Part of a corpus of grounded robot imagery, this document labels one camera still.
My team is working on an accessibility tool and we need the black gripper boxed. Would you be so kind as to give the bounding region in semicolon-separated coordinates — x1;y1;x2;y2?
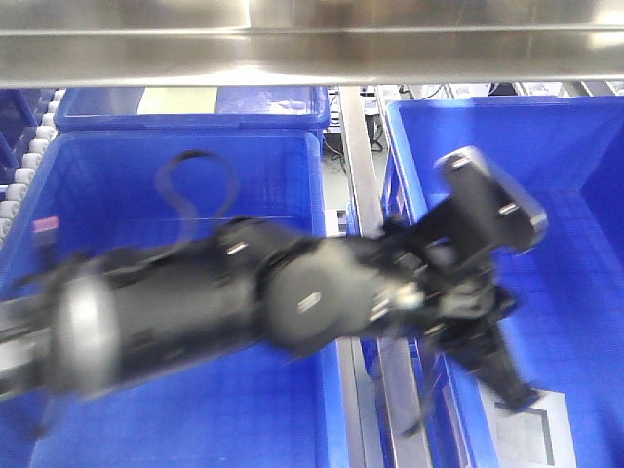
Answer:
375;195;540;410

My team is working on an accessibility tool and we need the gray hollow base block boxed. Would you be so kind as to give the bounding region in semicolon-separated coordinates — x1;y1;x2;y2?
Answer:
482;391;577;468

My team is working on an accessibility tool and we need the gray robot arm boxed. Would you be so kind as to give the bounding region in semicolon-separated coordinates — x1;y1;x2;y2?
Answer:
1;217;538;411

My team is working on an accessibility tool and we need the large blue bin right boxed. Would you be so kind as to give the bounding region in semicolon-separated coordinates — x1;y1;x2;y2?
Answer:
384;97;623;467

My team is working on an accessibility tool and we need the large blue bin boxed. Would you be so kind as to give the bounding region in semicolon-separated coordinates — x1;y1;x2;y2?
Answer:
384;97;623;467
1;130;349;467

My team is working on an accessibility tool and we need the blue bin far behind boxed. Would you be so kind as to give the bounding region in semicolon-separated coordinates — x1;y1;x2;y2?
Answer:
54;86;331;137

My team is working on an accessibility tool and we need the large blue bin left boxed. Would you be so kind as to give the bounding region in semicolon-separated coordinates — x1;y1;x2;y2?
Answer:
1;130;349;467

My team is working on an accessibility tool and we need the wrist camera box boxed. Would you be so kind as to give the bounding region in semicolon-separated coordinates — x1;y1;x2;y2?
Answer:
434;145;548;253

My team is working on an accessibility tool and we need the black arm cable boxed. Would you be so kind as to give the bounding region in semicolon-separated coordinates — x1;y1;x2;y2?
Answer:
154;149;241;245

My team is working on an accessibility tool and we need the stainless steel shelf frame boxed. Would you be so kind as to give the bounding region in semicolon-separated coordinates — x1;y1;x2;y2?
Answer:
1;1;623;467

